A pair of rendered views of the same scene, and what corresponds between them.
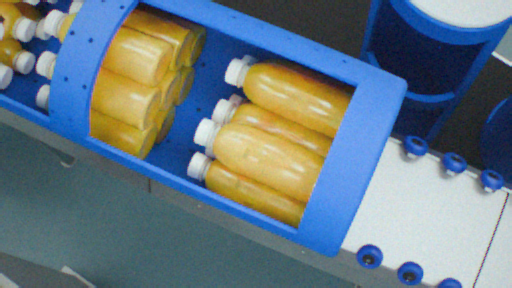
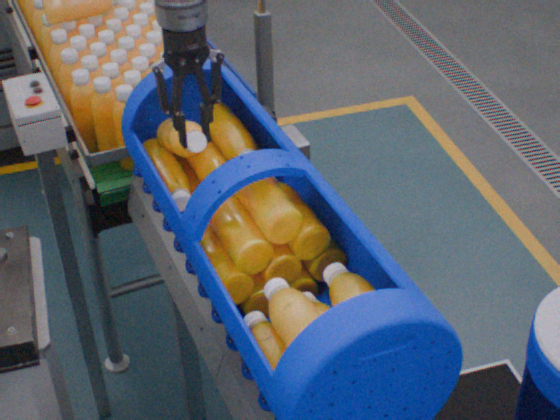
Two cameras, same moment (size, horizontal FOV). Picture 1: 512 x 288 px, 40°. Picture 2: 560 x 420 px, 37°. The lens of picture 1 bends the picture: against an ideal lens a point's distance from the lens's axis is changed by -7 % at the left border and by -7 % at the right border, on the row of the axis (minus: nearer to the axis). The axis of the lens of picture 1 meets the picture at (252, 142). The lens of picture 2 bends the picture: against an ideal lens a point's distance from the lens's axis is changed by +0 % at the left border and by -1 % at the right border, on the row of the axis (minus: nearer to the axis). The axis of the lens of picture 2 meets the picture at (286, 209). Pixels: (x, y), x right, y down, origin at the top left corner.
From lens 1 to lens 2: 0.75 m
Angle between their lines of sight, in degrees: 42
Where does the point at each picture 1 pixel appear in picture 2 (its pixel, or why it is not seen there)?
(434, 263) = not seen: outside the picture
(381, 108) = (407, 306)
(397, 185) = not seen: outside the picture
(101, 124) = (215, 252)
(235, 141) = (288, 294)
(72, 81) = (215, 185)
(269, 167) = (296, 322)
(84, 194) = not seen: outside the picture
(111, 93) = (236, 224)
